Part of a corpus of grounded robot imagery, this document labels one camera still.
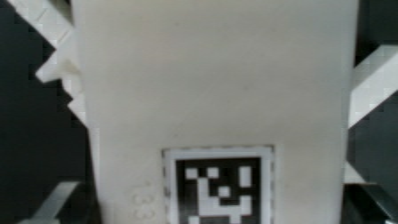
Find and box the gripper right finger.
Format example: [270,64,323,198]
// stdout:
[342,184,398,224]

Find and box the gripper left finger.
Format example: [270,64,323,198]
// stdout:
[15,181,95,224]

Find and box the white cabinet top block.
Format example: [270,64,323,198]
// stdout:
[71,0,358,224]

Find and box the white cabinet body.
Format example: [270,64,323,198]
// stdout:
[5,0,398,127]

